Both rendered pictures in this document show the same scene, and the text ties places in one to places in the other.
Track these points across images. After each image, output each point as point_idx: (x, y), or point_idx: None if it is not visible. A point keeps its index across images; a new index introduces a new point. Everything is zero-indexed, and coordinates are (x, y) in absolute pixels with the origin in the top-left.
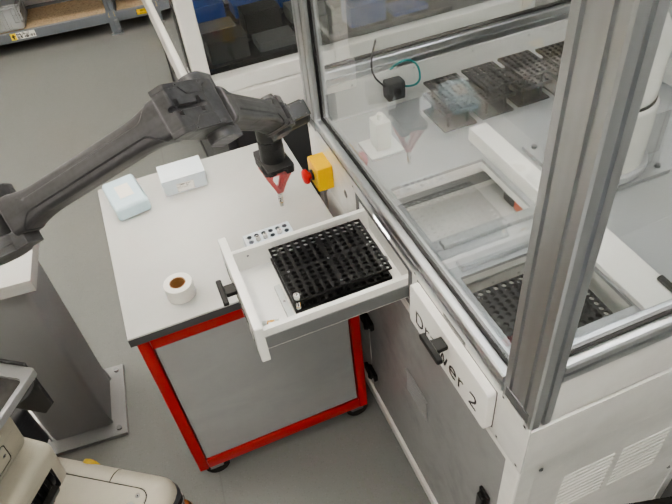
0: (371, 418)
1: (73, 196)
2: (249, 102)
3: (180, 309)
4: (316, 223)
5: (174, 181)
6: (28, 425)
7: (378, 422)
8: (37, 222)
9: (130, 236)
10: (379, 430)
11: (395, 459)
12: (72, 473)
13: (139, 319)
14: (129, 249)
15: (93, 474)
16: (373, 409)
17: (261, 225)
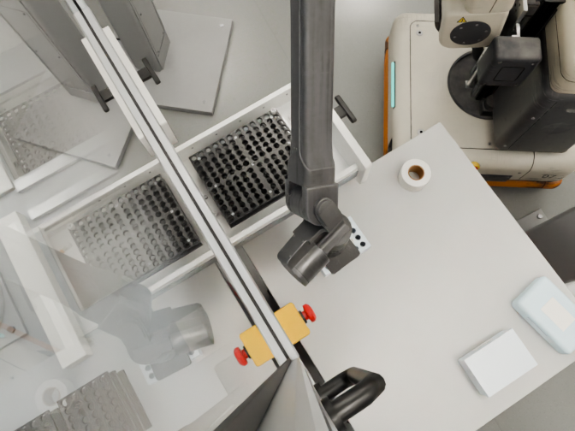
0: (263, 284)
1: None
2: (297, 44)
3: (405, 159)
4: (275, 216)
5: (497, 337)
6: (489, 59)
7: (257, 281)
8: None
9: (511, 254)
10: (255, 274)
11: (240, 249)
12: (480, 150)
13: (440, 144)
14: (500, 233)
15: (462, 150)
16: (263, 293)
17: (360, 285)
